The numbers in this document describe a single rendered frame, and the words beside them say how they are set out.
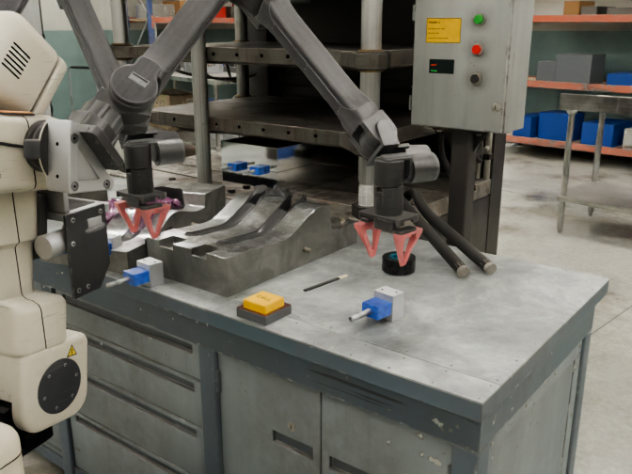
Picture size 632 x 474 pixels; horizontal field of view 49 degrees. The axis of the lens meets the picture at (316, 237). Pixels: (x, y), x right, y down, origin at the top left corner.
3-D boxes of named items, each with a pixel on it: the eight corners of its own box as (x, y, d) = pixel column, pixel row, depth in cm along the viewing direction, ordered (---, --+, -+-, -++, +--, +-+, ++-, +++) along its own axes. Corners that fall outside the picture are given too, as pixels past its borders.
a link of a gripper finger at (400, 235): (394, 256, 139) (395, 211, 137) (422, 263, 134) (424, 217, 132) (371, 263, 135) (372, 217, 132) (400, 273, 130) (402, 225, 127)
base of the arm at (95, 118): (37, 128, 110) (94, 133, 105) (63, 93, 114) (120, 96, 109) (65, 165, 117) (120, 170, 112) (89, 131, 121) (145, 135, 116)
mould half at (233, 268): (227, 297, 149) (224, 238, 145) (149, 273, 165) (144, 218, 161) (356, 242, 187) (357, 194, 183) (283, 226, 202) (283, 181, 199)
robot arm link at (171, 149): (114, 128, 153) (122, 108, 146) (164, 123, 159) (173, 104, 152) (128, 177, 151) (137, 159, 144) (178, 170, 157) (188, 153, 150)
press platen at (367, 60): (383, 119, 199) (385, 50, 193) (106, 93, 274) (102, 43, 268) (500, 96, 262) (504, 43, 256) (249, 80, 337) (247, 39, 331)
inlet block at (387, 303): (359, 336, 131) (360, 309, 130) (340, 327, 135) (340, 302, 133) (403, 316, 140) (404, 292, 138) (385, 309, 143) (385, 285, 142)
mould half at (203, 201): (128, 274, 164) (124, 229, 160) (40, 261, 172) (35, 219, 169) (226, 220, 208) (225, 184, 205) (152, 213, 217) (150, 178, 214)
